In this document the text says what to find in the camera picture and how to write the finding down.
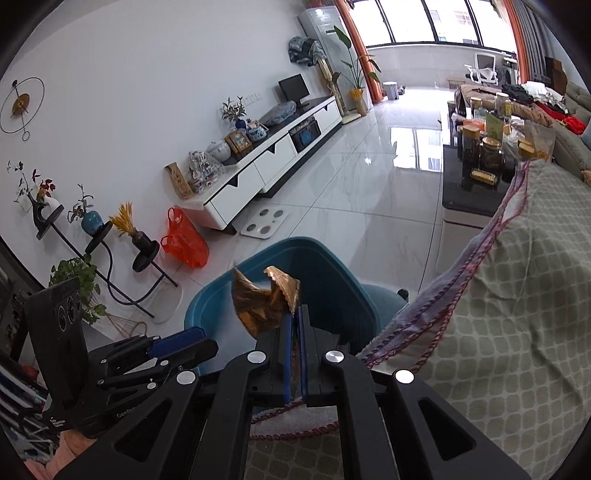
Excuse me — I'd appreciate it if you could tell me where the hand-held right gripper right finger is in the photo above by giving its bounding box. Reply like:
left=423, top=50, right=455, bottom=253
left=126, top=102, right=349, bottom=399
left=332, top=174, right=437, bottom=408
left=298, top=306, right=532, bottom=480

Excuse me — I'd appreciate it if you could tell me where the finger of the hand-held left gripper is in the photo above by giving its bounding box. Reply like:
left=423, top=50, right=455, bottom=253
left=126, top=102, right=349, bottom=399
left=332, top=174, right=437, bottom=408
left=96, top=339, right=220, bottom=393
left=88, top=327, right=207, bottom=365

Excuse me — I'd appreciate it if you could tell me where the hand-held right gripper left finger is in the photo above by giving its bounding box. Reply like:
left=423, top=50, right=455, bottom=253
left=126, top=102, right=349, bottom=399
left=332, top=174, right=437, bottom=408
left=55, top=318, right=295, bottom=480

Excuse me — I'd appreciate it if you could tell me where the gold foil wrapper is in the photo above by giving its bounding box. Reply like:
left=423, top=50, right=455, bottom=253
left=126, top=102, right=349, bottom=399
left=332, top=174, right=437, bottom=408
left=231, top=265, right=303, bottom=333

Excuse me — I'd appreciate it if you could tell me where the teal plastic bin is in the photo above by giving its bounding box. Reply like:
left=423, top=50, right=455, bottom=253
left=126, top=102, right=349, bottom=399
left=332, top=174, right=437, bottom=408
left=184, top=236, right=384, bottom=374

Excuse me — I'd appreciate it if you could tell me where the green trailing plant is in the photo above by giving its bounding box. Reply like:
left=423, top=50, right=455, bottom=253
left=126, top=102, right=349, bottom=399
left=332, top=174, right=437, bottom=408
left=48, top=253, right=109, bottom=324

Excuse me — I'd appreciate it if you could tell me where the black curved plant stand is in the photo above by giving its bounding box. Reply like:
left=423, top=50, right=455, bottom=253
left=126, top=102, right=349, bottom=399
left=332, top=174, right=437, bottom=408
left=28, top=194, right=178, bottom=319

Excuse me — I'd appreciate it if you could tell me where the orange plastic bag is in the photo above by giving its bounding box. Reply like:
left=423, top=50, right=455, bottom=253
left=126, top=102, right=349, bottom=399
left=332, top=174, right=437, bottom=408
left=161, top=208, right=209, bottom=269

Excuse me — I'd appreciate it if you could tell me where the teal round seat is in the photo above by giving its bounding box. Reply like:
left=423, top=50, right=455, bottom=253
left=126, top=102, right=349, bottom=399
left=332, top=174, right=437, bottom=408
left=362, top=284, right=409, bottom=333

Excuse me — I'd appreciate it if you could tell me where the blue vase with twig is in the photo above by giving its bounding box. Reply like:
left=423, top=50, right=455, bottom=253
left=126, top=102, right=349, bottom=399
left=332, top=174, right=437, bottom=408
left=68, top=184, right=105, bottom=235

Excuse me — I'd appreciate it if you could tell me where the wheat in black vase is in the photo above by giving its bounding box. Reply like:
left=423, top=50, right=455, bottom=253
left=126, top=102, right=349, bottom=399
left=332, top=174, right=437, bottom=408
left=109, top=202, right=153, bottom=252

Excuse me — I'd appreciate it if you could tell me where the white bathroom scale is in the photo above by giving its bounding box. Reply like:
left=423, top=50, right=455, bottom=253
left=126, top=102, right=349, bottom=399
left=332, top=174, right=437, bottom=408
left=240, top=208, right=289, bottom=239

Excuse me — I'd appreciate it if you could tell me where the red leaf plant white pot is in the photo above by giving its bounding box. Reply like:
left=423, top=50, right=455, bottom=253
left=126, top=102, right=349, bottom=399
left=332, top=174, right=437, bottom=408
left=7, top=161, right=61, bottom=213

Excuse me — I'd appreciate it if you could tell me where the kraft paper bag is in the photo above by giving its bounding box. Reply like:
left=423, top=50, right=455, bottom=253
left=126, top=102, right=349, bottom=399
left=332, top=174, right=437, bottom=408
left=165, top=161, right=194, bottom=200

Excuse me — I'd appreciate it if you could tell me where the clear bag of figurines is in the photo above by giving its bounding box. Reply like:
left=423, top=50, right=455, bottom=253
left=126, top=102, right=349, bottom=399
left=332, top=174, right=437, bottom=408
left=187, top=150, right=225, bottom=193

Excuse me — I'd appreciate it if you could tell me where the white ceramic jar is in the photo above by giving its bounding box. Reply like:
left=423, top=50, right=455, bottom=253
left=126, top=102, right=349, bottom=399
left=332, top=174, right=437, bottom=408
left=206, top=140, right=232, bottom=163

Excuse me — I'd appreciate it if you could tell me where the white TV cabinet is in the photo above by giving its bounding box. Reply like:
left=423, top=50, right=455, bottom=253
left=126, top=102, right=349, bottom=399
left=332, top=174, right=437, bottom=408
left=178, top=95, right=343, bottom=234

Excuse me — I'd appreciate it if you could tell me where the patterned green tablecloth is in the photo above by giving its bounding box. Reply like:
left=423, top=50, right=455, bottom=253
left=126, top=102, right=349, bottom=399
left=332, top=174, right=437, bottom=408
left=245, top=159, right=591, bottom=480

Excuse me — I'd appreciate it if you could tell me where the dark glass coffee table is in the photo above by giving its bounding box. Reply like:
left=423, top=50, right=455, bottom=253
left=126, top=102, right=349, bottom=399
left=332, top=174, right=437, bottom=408
left=441, top=83, right=532, bottom=229

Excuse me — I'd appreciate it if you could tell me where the plant in blue vase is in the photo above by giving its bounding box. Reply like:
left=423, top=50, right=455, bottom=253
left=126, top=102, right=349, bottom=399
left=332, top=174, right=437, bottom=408
left=221, top=96, right=247, bottom=130

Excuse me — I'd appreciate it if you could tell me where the grey blue bundle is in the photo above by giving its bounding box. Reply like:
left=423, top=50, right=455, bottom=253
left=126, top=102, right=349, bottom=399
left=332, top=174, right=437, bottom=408
left=259, top=102, right=296, bottom=126

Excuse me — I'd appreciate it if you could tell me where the tall potted plant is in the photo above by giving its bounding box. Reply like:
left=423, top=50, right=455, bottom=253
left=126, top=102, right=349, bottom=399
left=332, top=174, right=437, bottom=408
left=332, top=25, right=382, bottom=116

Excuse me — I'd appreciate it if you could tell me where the black monitor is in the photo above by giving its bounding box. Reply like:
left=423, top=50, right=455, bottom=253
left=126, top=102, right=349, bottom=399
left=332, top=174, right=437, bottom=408
left=278, top=74, right=310, bottom=110

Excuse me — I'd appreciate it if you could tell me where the orange curtain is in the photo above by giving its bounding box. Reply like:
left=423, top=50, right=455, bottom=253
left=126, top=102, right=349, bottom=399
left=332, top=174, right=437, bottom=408
left=333, top=0, right=384, bottom=104
left=501, top=0, right=532, bottom=88

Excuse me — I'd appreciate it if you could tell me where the patterned hanging cloth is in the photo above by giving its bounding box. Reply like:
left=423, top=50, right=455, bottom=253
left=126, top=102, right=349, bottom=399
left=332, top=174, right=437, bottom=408
left=287, top=36, right=326, bottom=68

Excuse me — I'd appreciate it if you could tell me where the kraft snack bag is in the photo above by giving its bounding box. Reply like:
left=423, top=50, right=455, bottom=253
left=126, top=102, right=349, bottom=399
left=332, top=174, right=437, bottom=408
left=524, top=121, right=555, bottom=160

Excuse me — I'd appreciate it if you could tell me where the white standing air conditioner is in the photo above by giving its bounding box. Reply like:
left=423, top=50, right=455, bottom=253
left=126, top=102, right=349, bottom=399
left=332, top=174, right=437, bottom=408
left=297, top=6, right=358, bottom=112

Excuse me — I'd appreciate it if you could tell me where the green brown sofa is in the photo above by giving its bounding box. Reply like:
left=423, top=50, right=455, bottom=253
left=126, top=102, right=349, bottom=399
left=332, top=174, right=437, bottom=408
left=455, top=80, right=591, bottom=185

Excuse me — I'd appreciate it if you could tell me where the pile of clothes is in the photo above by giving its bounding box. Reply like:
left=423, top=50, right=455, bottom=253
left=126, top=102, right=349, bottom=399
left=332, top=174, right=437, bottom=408
left=501, top=80, right=573, bottom=116

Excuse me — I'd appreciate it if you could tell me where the white office chair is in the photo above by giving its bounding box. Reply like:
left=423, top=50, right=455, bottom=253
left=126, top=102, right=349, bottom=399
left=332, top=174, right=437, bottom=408
left=464, top=52, right=504, bottom=86

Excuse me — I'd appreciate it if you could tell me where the black framed window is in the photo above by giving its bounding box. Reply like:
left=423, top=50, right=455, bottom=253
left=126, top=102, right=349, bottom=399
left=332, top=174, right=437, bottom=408
left=351, top=0, right=513, bottom=47

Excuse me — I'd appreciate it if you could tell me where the red cloth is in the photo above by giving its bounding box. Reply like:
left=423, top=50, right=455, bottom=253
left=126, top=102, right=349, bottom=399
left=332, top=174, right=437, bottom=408
left=536, top=102, right=589, bottom=134

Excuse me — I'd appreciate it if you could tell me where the dark wooden cabinet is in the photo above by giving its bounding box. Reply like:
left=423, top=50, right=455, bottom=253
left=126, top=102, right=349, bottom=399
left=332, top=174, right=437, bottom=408
left=545, top=56, right=568, bottom=95

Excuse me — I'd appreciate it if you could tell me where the grey curtain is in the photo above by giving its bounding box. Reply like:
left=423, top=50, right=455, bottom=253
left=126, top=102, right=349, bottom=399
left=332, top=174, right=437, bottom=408
left=512, top=0, right=548, bottom=84

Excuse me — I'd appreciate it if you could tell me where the gold picture frame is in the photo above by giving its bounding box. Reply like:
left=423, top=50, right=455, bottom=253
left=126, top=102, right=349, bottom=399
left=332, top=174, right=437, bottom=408
left=225, top=129, right=253, bottom=154

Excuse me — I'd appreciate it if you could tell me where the round wire wall clock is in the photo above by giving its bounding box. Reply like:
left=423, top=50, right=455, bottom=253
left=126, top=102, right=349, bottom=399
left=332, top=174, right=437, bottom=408
left=0, top=76, right=45, bottom=141

